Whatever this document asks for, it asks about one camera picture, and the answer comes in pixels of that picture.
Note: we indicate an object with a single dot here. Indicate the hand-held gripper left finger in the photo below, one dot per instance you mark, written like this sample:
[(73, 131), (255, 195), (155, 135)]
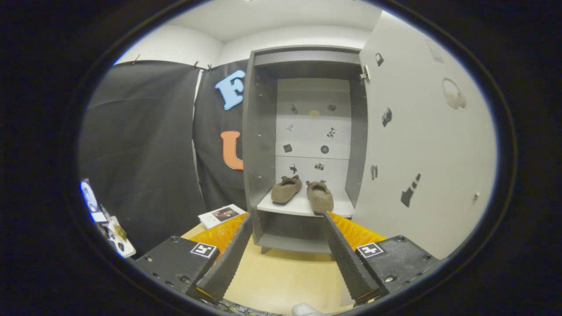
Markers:
[(228, 261)]

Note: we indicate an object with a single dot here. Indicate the cluttered white tray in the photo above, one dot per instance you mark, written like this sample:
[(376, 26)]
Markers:
[(117, 235)]

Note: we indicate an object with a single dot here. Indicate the brown slipper shoe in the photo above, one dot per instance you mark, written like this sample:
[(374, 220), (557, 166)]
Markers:
[(285, 191), (320, 198)]

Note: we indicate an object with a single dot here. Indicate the blue white printed card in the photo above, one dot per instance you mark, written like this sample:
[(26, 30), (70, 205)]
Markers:
[(90, 198)]

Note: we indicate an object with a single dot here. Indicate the white book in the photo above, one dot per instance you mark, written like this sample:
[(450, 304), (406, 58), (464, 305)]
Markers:
[(219, 215)]

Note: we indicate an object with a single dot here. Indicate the dark grey shoe cabinet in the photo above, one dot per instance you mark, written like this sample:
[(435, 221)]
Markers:
[(259, 131)]

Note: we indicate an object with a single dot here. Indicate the light grey shoe cabinet door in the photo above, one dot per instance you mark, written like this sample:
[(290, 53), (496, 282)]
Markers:
[(421, 131)]

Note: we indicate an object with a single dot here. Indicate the black backdrop cloth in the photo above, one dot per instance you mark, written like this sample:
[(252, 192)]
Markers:
[(140, 140)]

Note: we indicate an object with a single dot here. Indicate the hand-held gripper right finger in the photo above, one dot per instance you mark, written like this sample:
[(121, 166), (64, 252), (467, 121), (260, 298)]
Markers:
[(347, 261)]

